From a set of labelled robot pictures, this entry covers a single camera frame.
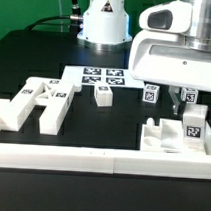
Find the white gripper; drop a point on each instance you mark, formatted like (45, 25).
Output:
(174, 48)

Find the white chair seat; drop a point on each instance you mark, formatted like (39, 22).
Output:
(167, 137)

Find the white tagged cube far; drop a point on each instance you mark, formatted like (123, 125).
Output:
(189, 95)

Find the white tagged cube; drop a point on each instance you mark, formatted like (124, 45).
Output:
(189, 95)
(150, 93)

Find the white tagged cube near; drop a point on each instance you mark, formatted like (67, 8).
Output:
(150, 93)

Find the white U-shaped fence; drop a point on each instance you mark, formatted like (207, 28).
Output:
(104, 161)

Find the white marker base plate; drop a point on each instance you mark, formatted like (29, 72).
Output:
(85, 75)

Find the white chair back frame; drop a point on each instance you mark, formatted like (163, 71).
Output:
(54, 94)

